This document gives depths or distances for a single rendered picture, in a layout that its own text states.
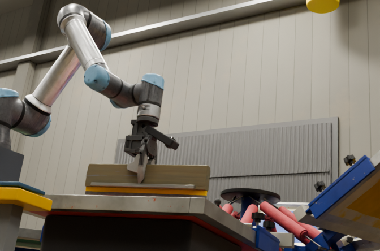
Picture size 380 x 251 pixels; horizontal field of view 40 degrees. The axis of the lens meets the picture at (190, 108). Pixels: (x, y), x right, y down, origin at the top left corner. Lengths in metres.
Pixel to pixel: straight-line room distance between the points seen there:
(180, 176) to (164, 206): 0.29
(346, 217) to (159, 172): 0.88
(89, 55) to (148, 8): 6.57
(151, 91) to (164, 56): 5.95
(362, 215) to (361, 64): 4.14
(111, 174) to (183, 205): 0.45
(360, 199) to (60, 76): 1.23
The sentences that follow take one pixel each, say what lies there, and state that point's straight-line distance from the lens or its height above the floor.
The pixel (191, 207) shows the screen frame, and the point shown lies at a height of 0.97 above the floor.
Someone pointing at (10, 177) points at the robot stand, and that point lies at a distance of 1.95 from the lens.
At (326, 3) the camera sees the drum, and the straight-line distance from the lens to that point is 6.25.
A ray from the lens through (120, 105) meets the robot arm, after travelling 1.77.
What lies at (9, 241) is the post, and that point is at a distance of 1.28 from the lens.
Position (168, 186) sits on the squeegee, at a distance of 1.55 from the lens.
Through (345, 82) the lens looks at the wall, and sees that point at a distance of 6.18.
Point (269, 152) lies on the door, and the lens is 6.15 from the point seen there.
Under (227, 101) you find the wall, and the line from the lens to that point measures 6.72.
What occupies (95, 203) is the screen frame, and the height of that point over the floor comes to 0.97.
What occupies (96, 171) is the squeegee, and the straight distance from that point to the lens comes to 1.70.
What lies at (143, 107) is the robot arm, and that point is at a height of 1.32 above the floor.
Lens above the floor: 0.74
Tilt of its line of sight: 21 degrees up
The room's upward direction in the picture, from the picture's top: 6 degrees clockwise
